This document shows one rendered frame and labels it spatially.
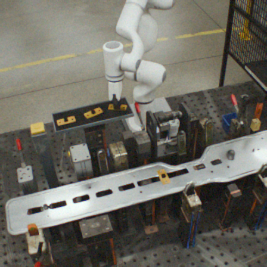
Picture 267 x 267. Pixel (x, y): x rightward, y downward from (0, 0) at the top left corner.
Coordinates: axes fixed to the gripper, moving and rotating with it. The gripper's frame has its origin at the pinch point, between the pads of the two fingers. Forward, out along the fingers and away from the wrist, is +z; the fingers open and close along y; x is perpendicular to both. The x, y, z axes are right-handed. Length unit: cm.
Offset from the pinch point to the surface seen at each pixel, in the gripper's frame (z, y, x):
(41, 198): 18, 44, -28
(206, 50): 119, -248, 61
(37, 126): 2.3, 15.7, -34.7
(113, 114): 2.4, 5.2, -1.1
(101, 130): 10.1, 7.9, -7.2
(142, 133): 10.9, 7.8, 12.3
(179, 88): 119, -171, 30
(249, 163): 18, 15, 63
